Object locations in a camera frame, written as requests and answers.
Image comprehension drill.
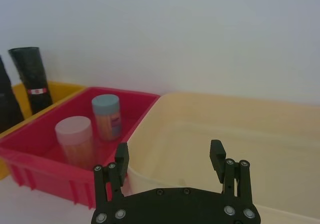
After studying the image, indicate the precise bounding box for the yellow plastic bin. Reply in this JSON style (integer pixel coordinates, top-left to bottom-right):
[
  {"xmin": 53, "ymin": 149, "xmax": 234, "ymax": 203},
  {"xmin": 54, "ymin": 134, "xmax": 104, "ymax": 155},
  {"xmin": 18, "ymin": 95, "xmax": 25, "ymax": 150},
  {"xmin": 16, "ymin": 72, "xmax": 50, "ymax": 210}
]
[{"xmin": 0, "ymin": 81, "xmax": 87, "ymax": 181}]

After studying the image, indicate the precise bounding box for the red plastic bin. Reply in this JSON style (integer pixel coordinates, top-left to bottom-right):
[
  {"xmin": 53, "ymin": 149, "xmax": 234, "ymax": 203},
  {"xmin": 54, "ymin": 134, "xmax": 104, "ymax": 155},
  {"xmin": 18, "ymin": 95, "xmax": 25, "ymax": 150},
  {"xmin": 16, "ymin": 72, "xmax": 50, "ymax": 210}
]
[{"xmin": 0, "ymin": 86, "xmax": 161, "ymax": 210}]

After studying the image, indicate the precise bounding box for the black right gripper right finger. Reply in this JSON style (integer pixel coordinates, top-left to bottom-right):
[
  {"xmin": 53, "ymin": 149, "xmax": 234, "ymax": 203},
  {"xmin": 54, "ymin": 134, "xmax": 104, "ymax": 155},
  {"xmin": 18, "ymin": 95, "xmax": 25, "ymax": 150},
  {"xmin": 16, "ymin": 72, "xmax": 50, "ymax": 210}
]
[{"xmin": 209, "ymin": 139, "xmax": 253, "ymax": 209}]

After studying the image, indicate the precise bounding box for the clear jar with blue lid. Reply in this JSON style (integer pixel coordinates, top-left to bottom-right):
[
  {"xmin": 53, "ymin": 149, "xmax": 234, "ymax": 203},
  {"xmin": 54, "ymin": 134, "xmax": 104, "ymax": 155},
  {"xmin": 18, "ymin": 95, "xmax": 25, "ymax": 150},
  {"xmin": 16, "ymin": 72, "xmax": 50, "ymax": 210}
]
[{"xmin": 91, "ymin": 94, "xmax": 123, "ymax": 142}]

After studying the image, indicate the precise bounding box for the cream plastic bin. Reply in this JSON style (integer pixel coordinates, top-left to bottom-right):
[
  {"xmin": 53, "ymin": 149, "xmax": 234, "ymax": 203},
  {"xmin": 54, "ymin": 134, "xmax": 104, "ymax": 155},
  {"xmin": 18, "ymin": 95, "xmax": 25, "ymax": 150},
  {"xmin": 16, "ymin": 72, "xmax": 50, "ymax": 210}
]
[{"xmin": 126, "ymin": 91, "xmax": 320, "ymax": 224}]

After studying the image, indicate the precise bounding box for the clear jar with white lid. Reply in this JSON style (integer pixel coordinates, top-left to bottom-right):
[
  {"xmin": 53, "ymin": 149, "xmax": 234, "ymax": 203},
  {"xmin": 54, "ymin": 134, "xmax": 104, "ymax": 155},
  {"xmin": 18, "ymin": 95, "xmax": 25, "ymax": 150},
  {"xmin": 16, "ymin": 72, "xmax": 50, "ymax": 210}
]
[{"xmin": 54, "ymin": 116, "xmax": 96, "ymax": 171}]

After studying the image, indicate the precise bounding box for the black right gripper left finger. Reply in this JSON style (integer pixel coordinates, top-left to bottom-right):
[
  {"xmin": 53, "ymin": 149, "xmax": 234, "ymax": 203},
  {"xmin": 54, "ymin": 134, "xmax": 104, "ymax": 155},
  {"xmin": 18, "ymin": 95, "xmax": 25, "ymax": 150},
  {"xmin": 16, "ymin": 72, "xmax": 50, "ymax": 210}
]
[{"xmin": 93, "ymin": 142, "xmax": 130, "ymax": 211}]

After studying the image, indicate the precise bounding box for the black tube with red-white label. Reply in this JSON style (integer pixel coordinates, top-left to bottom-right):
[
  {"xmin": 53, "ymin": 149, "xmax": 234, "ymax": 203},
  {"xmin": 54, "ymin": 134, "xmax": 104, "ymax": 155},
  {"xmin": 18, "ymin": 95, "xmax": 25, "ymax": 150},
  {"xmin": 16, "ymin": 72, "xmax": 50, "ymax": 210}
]
[{"xmin": 7, "ymin": 46, "xmax": 54, "ymax": 115}]

